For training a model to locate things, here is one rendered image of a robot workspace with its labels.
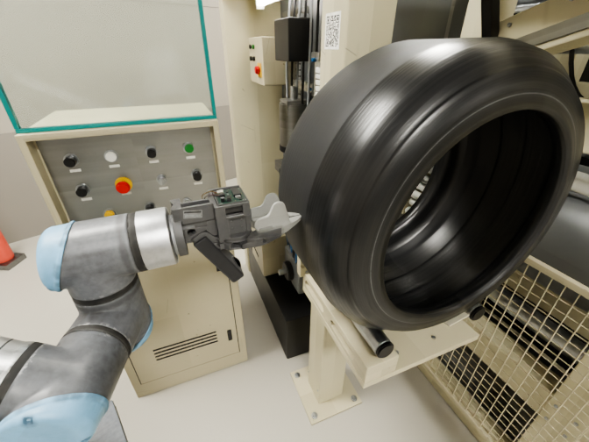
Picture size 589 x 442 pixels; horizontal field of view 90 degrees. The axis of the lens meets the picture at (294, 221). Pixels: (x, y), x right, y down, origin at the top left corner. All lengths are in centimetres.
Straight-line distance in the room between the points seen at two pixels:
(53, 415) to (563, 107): 79
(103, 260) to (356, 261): 36
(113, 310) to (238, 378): 130
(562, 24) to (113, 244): 94
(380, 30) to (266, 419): 155
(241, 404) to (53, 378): 130
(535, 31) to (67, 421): 107
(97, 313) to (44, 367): 9
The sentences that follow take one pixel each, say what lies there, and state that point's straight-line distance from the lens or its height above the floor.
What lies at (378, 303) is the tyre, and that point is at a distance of 58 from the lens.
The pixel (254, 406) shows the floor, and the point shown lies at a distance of 168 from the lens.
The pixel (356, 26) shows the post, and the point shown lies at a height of 152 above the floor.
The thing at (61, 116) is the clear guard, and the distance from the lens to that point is 112.
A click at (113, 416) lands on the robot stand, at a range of 110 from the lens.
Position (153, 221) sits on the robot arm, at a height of 126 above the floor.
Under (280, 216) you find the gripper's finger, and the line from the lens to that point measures 50.
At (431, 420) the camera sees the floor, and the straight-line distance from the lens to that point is 176.
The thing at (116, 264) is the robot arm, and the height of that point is 122.
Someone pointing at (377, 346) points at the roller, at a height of 91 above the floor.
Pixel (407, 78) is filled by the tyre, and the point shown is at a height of 144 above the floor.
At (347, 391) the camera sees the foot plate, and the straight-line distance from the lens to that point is 171.
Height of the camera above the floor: 148
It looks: 30 degrees down
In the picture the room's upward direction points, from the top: straight up
